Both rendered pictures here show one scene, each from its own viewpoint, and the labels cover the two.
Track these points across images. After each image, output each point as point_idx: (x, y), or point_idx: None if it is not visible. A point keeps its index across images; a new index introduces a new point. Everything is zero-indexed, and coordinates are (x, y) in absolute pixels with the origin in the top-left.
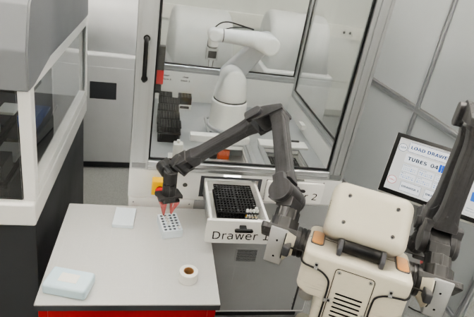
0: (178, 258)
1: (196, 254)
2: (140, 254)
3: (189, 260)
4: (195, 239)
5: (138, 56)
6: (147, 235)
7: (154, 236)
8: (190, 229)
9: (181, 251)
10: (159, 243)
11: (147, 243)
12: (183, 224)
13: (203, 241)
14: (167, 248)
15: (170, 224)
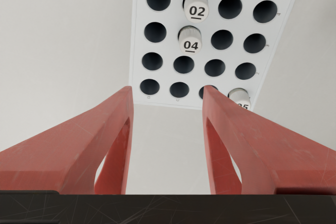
0: (165, 179)
1: (240, 178)
2: (13, 131)
3: (198, 193)
4: (291, 113)
5: None
6: (49, 19)
7: (90, 42)
8: (331, 35)
9: (191, 155)
10: (111, 93)
11: (49, 83)
12: None
13: (318, 133)
14: (139, 127)
15: (197, 53)
